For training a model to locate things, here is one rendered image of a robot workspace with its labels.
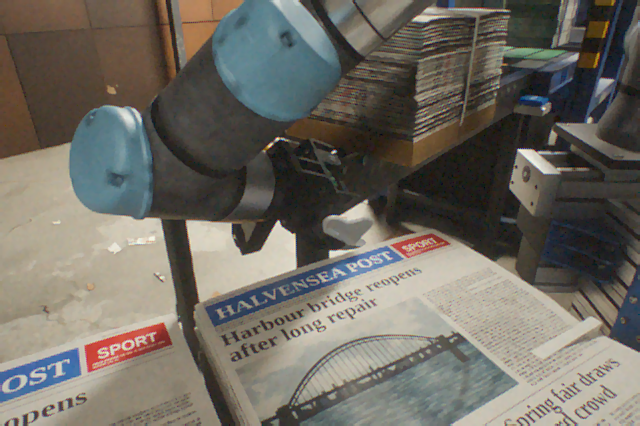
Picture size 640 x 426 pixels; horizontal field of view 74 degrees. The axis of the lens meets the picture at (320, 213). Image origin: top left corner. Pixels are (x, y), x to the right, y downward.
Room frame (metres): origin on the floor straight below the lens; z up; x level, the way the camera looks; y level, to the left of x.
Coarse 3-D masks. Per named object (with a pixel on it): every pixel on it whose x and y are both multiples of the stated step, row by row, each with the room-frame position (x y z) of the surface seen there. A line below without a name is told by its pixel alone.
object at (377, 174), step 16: (512, 80) 1.48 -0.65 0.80; (528, 80) 1.62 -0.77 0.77; (496, 96) 1.36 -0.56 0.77; (512, 96) 1.49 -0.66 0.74; (496, 112) 1.38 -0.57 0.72; (480, 128) 1.29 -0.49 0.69; (352, 160) 0.76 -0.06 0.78; (368, 160) 0.80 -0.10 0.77; (384, 160) 0.85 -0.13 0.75; (352, 176) 0.76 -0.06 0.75; (368, 176) 0.80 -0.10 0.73; (384, 176) 0.85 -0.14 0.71; (400, 176) 0.91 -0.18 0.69; (352, 192) 0.76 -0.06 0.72; (368, 192) 0.81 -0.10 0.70; (336, 208) 0.72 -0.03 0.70; (352, 208) 0.76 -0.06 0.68
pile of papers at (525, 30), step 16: (512, 0) 2.51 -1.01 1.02; (528, 0) 2.46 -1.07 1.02; (544, 0) 2.41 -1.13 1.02; (560, 0) 2.36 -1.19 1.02; (576, 0) 2.62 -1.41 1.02; (512, 16) 2.50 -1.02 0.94; (528, 16) 2.45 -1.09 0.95; (544, 16) 2.40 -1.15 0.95; (560, 16) 2.38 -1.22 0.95; (512, 32) 2.49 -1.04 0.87; (528, 32) 2.44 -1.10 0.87; (544, 32) 2.39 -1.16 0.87
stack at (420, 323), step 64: (384, 256) 0.37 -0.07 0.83; (448, 256) 0.37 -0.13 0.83; (256, 320) 0.27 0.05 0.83; (320, 320) 0.27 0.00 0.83; (384, 320) 0.27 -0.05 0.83; (448, 320) 0.27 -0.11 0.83; (512, 320) 0.27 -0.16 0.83; (576, 320) 0.27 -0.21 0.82; (0, 384) 0.20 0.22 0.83; (64, 384) 0.20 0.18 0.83; (128, 384) 0.21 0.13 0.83; (192, 384) 0.21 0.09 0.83; (256, 384) 0.21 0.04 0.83; (320, 384) 0.21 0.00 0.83; (384, 384) 0.21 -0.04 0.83; (448, 384) 0.21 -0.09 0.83; (512, 384) 0.21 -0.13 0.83; (576, 384) 0.21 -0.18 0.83
